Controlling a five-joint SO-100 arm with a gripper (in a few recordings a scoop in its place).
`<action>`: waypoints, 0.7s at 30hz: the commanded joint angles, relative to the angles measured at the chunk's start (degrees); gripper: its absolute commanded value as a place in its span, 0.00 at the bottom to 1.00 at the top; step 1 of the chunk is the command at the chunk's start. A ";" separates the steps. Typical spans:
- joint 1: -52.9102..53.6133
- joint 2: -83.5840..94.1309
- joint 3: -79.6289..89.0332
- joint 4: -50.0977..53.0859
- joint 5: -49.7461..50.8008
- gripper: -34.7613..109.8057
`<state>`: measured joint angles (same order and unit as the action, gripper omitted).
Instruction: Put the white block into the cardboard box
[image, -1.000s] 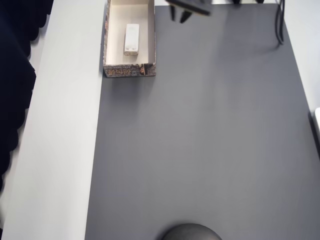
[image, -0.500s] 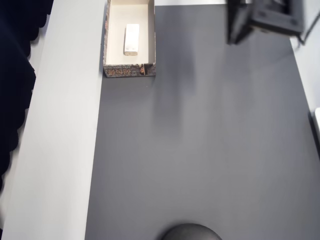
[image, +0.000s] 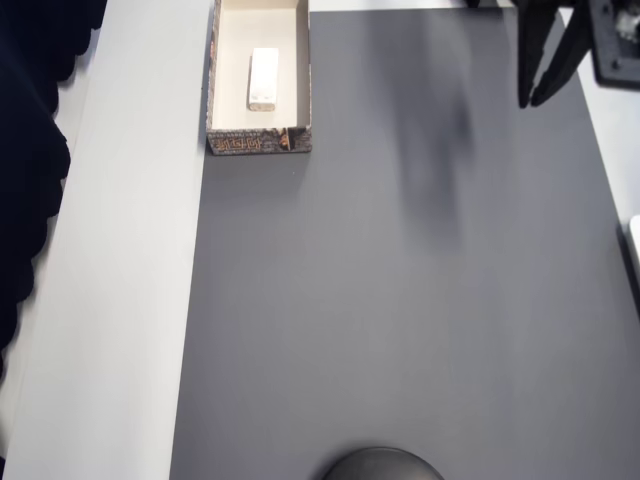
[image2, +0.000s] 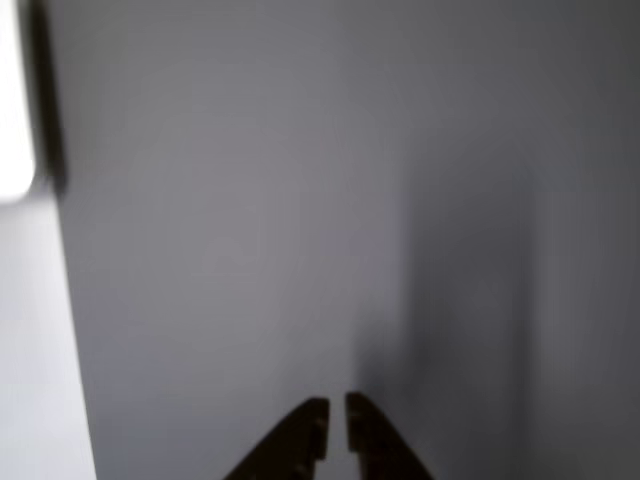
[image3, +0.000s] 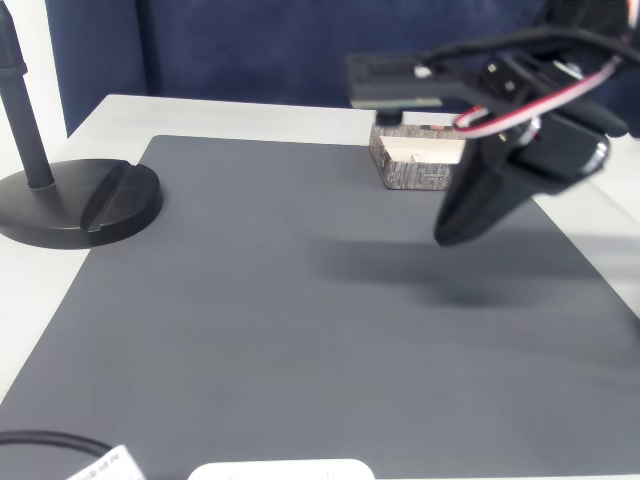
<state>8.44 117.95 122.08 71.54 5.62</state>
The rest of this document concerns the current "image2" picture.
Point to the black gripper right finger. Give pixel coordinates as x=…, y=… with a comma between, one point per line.
x=375, y=440

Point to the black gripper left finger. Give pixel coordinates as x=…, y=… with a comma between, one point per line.
x=295, y=445

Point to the grey table mat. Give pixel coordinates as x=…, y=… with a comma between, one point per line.
x=300, y=200

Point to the white rounded flat device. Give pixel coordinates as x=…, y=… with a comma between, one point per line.
x=15, y=100

